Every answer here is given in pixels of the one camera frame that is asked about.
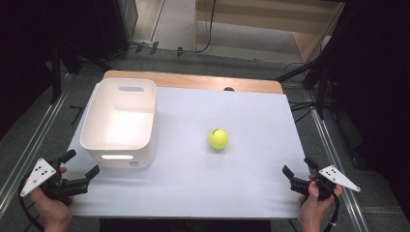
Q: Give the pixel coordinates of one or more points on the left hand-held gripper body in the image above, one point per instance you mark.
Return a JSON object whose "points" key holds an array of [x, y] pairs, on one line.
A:
{"points": [[38, 174]]}

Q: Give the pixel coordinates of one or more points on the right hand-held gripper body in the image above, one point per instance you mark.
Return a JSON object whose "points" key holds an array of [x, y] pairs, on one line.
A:
{"points": [[336, 177]]}

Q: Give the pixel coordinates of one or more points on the white plastic storage bin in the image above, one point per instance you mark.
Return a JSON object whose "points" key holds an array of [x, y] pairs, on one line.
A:
{"points": [[119, 125]]}

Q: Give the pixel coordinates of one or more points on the yellow tennis ball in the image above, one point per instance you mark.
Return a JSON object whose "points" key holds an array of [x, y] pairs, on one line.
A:
{"points": [[218, 139]]}

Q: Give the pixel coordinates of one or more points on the person's right hand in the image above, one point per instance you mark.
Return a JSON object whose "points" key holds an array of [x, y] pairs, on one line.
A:
{"points": [[314, 211]]}

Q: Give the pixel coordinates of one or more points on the person's left hand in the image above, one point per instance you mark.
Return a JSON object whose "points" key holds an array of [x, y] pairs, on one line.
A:
{"points": [[53, 212]]}

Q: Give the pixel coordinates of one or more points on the white table cover sheet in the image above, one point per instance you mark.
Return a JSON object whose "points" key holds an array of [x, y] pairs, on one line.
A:
{"points": [[225, 180]]}

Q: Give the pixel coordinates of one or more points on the black metal stand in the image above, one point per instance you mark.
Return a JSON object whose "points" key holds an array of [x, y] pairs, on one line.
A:
{"points": [[56, 74]]}

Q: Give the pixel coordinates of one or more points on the black tripod stand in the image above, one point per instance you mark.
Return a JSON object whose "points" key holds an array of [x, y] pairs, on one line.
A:
{"points": [[319, 74]]}

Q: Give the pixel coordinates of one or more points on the dark cabinet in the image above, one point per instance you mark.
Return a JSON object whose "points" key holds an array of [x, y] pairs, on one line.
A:
{"points": [[112, 25]]}

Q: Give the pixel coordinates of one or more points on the light wooden cabinet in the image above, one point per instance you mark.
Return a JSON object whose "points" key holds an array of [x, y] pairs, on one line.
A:
{"points": [[257, 19]]}

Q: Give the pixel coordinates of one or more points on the metal floor rail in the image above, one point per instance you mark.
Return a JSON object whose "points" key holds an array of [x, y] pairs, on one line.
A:
{"points": [[29, 151], [335, 167]]}

